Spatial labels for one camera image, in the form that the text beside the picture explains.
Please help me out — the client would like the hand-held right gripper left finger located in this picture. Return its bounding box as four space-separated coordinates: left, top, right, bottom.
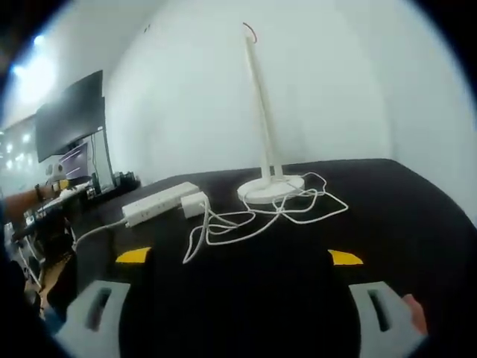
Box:
55 246 152 358

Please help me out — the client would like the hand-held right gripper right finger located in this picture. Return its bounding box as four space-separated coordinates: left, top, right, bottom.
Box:
327 249 429 358

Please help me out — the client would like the white power strip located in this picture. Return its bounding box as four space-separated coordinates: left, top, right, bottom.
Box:
121 181 200 229

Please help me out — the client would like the white desk lamp plug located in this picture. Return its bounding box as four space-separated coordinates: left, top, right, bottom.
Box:
180 190 210 219

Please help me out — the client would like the white lamp cable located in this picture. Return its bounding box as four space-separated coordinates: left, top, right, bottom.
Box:
182 172 350 266

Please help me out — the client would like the white desk lamp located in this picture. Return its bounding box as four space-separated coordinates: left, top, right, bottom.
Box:
236 21 306 206

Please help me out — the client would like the black background desk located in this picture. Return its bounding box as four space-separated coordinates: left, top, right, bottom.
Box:
83 170 143 204

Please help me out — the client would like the person's left hand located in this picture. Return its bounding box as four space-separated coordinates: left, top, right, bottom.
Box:
38 183 60 201

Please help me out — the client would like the person's right hand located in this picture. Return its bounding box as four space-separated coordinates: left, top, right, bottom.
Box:
402 293 429 336

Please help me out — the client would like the open laptop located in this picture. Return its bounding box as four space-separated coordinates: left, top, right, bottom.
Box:
60 142 93 180

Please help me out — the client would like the black monitor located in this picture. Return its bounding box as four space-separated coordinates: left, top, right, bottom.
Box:
34 69 106 163

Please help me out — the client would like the white power strip cable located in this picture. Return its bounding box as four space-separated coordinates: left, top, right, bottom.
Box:
72 219 128 255

